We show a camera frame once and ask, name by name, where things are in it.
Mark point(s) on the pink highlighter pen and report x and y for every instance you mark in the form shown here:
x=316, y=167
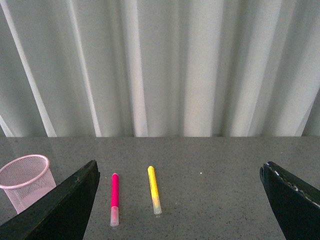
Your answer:
x=115, y=200

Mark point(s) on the pink mesh cup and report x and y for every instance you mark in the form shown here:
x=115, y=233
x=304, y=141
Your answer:
x=26, y=179

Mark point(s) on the white pleated curtain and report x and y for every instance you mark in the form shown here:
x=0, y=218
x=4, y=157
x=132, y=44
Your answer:
x=159, y=68

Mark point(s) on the yellow highlighter pen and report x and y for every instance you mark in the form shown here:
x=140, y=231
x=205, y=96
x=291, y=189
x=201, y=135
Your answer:
x=157, y=210

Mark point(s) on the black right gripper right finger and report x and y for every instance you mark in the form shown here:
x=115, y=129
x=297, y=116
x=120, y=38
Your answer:
x=294, y=202

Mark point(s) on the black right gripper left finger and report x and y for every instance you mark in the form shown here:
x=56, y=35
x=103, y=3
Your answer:
x=62, y=214

